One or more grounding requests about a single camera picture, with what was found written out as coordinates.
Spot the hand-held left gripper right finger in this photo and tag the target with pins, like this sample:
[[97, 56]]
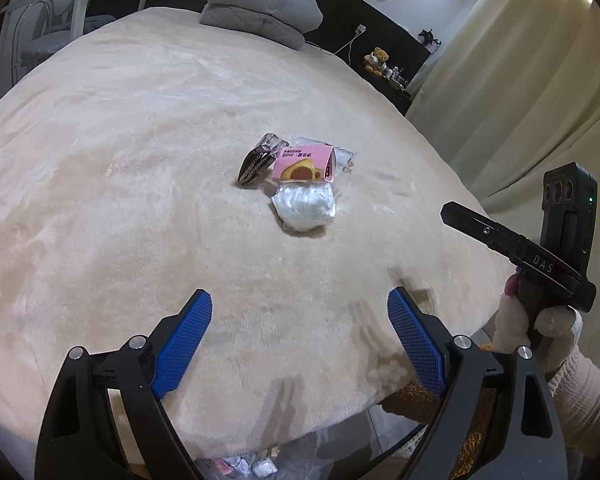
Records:
[[417, 345]]

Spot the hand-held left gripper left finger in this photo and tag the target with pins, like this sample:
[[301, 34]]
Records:
[[182, 345]]

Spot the pink printed carton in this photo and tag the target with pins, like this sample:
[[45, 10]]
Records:
[[225, 467]]

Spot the bin with clear plastic liner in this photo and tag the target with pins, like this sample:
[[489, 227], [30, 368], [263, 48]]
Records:
[[300, 452]]

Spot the dark brown striped wrapper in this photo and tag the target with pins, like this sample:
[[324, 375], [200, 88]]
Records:
[[255, 165]]

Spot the clear plastic bag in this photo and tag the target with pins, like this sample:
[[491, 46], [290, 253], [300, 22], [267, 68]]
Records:
[[344, 152]]

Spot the cardboard snack box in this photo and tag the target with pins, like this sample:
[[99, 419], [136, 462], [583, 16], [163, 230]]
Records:
[[300, 165]]

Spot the person's right forearm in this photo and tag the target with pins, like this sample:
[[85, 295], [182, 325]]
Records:
[[585, 400]]

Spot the person's right hand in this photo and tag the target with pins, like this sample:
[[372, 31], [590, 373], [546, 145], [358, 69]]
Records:
[[510, 325]]

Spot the bed with beige blanket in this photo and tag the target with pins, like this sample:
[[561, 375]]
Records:
[[130, 210]]

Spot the cream curtain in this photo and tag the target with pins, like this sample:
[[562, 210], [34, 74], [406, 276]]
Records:
[[530, 85]]

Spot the black nightstand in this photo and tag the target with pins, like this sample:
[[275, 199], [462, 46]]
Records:
[[395, 97]]

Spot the group of small bottles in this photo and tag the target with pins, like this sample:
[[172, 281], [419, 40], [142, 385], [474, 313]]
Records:
[[396, 76]]

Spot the black figurine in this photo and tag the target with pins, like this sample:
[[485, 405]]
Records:
[[428, 36]]

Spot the teddy bear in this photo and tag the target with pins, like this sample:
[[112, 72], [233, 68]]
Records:
[[377, 60]]

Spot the black headboard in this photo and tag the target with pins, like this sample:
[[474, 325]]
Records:
[[350, 15]]

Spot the grey pillow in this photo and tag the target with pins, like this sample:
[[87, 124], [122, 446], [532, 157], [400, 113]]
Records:
[[250, 25]]

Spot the white chair with grey cushion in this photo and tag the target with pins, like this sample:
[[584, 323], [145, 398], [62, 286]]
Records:
[[95, 22]]

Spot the folded grey quilt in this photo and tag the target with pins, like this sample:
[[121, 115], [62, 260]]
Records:
[[260, 0]]

